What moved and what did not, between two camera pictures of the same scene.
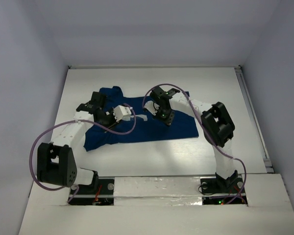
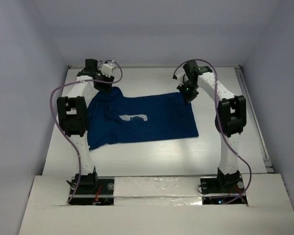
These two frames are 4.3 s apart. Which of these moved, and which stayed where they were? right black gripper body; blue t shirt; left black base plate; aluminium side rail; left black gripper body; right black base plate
Moved: left black gripper body; right black gripper body
Stayed: right black base plate; left black base plate; blue t shirt; aluminium side rail
